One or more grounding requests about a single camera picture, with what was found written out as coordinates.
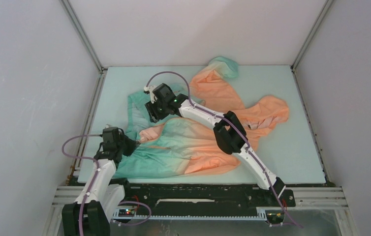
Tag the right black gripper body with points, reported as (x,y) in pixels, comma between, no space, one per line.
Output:
(158,110)

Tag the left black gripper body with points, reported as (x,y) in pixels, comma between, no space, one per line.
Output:
(126,145)

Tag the teal and orange gradient jacket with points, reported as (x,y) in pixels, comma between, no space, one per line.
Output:
(178,146)

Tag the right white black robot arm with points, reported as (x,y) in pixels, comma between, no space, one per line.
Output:
(229,133)

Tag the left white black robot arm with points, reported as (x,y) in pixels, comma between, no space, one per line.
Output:
(91,212)

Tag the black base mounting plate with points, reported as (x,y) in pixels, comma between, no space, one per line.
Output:
(205,200)

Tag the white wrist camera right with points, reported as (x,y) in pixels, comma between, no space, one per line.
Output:
(150,90)

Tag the aluminium frame rail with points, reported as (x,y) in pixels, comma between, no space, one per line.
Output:
(307,197)

